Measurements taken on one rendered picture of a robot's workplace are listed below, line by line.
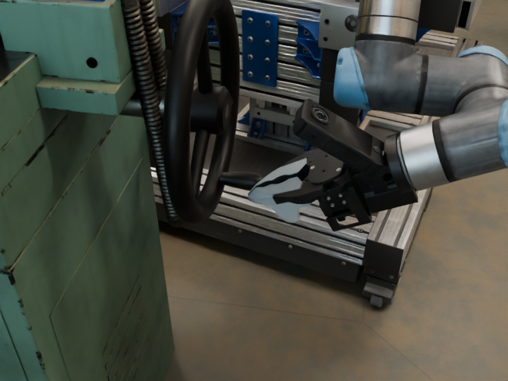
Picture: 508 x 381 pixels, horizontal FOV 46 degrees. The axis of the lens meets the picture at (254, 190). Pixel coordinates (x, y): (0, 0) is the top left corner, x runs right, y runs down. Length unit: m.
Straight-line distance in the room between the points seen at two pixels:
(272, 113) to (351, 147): 0.95
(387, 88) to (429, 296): 0.98
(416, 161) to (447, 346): 0.92
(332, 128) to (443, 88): 0.15
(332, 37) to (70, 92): 0.64
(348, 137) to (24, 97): 0.36
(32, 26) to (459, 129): 0.48
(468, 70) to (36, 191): 0.53
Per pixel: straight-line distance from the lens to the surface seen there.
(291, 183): 0.75
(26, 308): 0.77
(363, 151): 0.70
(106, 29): 0.67
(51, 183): 0.78
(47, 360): 0.85
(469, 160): 0.69
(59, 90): 0.71
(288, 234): 1.52
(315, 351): 1.50
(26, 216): 0.73
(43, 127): 0.75
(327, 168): 0.74
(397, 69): 0.76
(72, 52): 0.70
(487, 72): 0.77
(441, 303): 1.66
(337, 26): 1.19
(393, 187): 0.74
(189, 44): 0.63
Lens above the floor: 1.19
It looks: 38 degrees down
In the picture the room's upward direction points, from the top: straight up
